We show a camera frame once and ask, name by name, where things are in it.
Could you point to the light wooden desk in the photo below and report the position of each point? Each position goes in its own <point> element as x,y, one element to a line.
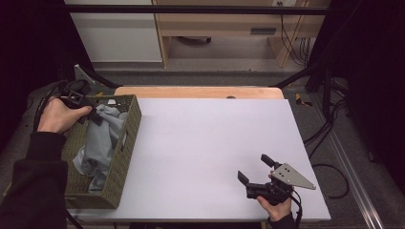
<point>223,24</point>

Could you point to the white table mat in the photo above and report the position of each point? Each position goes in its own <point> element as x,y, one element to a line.
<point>207,152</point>

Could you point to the olive green woven basket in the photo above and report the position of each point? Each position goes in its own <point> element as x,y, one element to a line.
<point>122,152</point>

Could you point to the black upright stand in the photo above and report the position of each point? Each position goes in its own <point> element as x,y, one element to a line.
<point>326,92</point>

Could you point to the grey cloth garment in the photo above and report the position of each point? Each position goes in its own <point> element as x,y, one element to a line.
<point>102,140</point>

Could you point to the aluminium floor rail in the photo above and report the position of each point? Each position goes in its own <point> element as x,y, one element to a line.
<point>347,165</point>

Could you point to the black horizontal frame bar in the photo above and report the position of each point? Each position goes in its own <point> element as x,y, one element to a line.
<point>191,10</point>

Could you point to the black diagonal frame strut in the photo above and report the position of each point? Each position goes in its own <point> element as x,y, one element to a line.
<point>296,76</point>
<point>100,78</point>

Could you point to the grey metal corner bracket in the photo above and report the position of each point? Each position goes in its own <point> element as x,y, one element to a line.
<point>81,74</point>

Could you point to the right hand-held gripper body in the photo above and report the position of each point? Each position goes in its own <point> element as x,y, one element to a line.
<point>280,184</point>

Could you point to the person's right hand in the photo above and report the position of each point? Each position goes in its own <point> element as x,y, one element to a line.
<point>277,208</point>

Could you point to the yellow and black tool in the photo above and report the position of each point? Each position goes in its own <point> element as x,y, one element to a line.
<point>301,100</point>

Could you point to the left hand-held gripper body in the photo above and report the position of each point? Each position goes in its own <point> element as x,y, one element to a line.
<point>74,95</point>

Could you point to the white cabinet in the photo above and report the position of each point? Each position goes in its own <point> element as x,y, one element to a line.
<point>117,35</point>

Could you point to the person's left hand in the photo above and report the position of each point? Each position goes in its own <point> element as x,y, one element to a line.
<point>59,116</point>

